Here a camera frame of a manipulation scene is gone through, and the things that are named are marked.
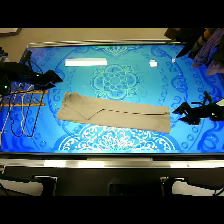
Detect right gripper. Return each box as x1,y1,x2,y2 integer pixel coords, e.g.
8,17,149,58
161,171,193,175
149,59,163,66
181,101,205,122

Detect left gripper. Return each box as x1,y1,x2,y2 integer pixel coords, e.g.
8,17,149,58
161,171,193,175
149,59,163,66
32,69,56,88

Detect beige trousers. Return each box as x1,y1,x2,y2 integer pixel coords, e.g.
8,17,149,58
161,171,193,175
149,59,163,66
56,92,172,135

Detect brown clothes hanger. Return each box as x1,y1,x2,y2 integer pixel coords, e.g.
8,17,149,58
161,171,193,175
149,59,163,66
0,101,47,108
8,88,50,96

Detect black clothes hanger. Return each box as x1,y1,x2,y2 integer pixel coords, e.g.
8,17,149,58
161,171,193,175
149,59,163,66
7,83,45,138

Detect purple garment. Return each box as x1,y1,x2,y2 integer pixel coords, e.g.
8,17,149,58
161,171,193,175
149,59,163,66
192,29,224,76

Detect black garment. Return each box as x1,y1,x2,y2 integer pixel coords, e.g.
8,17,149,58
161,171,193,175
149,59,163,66
164,28,209,58

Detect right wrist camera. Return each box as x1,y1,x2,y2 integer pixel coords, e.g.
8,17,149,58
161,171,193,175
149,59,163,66
199,90,215,106

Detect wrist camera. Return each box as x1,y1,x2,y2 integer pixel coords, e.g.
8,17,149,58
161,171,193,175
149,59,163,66
199,90,215,106
20,49,35,68

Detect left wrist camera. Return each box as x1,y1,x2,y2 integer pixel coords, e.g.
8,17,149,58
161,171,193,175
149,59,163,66
20,49,35,68

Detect silver frame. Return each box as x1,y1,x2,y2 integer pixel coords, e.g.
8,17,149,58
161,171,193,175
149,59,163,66
0,39,224,197

